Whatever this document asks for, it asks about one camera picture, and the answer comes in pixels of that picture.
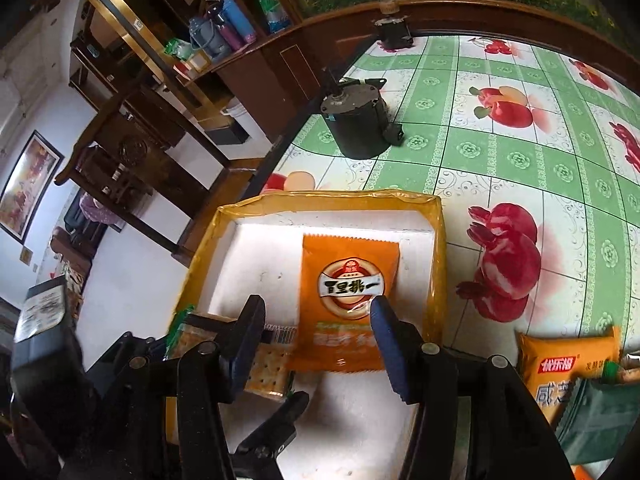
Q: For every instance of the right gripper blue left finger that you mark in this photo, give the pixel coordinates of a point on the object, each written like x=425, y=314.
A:
x=238, y=350

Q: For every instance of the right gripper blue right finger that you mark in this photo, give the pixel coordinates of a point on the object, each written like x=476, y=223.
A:
x=400, y=345

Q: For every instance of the small orange snack packet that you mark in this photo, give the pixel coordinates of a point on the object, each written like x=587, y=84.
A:
x=339, y=278

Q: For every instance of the large orange biscuit pack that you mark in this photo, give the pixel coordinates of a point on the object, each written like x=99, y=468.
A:
x=550, y=367

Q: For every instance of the dark green snack packet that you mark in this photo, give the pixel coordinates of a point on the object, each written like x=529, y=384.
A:
x=596, y=420

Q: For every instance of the yellow-taped white foam box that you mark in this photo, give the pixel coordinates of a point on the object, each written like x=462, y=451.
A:
x=356, y=427

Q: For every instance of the dark wooden chair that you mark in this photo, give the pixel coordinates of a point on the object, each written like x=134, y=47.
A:
x=128, y=128

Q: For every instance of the framed landscape painting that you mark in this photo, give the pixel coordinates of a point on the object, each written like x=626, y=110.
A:
x=29, y=179

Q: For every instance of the green fruit pattern tablecloth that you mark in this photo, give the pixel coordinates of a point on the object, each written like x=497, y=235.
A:
x=535, y=158

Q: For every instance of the large black round motor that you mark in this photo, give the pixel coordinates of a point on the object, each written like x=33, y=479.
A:
x=357, y=116

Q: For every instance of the small black motor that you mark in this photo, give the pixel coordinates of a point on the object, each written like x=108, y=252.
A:
x=393, y=33

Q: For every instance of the grey thermos jug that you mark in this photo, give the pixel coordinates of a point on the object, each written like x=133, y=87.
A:
x=205, y=37

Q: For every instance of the green plastic bottle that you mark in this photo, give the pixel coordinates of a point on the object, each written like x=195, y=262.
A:
x=275, y=15

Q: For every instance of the blue water bottle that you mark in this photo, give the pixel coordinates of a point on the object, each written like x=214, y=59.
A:
x=235, y=16

